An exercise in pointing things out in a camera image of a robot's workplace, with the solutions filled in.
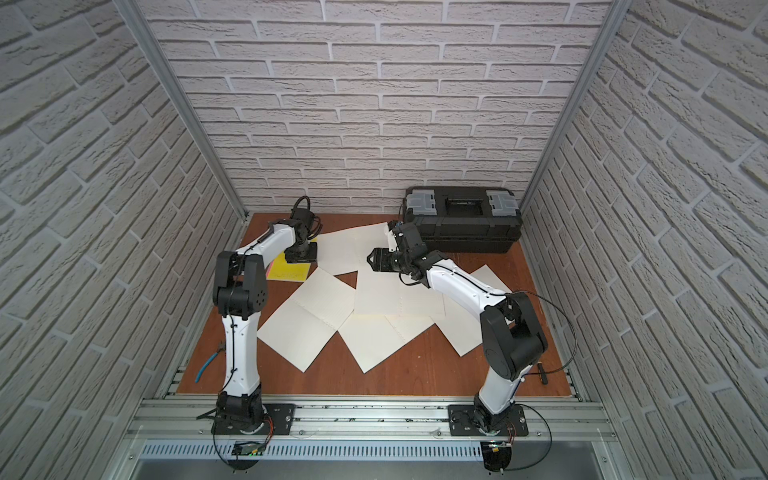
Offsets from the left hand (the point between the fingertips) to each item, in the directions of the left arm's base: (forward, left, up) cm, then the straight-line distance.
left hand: (310, 253), depth 104 cm
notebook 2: (-26, -1, -4) cm, 27 cm away
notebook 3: (-31, -23, 0) cm, 38 cm away
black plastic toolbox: (+2, -53, +16) cm, 56 cm away
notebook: (-15, -27, -2) cm, 31 cm away
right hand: (-11, -26, +13) cm, 31 cm away
